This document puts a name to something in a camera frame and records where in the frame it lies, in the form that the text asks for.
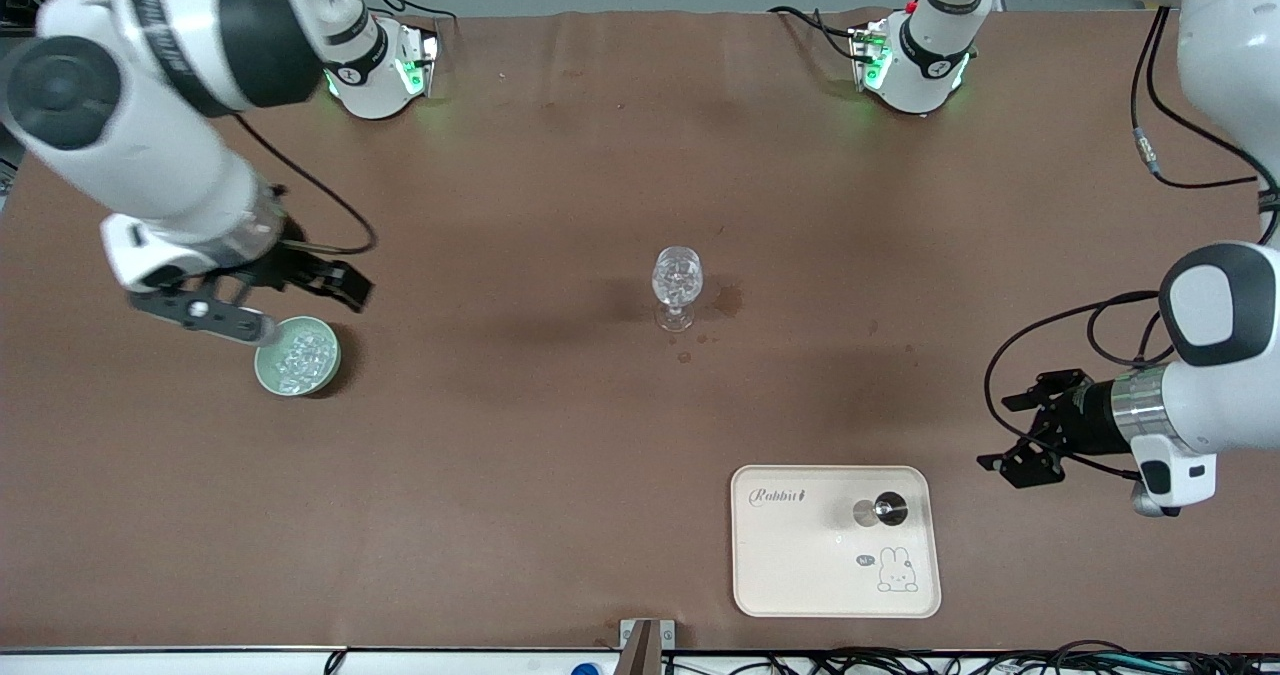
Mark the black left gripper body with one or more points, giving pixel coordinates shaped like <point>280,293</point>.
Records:
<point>1092,420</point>

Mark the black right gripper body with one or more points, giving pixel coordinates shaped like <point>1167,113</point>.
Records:
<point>286,265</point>

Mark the clear ice cubes pile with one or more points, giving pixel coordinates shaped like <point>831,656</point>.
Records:
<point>303,357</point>

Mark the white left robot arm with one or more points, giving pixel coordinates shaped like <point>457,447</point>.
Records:
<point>1220,395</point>

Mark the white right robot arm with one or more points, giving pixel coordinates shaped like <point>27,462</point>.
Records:
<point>150,155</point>

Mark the clear stemmed wine glass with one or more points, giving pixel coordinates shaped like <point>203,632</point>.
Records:
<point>677,280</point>

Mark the pale green ceramic bowl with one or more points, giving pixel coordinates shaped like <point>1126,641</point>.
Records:
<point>270,375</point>

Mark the cream rabbit print tray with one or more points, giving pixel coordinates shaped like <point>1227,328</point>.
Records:
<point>800,565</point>

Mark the blue cap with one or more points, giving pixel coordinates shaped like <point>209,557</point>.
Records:
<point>585,669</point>

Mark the white frame rail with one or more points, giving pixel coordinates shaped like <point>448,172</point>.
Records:
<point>200,663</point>

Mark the brown post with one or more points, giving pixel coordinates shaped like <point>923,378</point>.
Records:
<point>640,657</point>

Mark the grey metal bracket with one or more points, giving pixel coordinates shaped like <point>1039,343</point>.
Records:
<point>628,635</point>

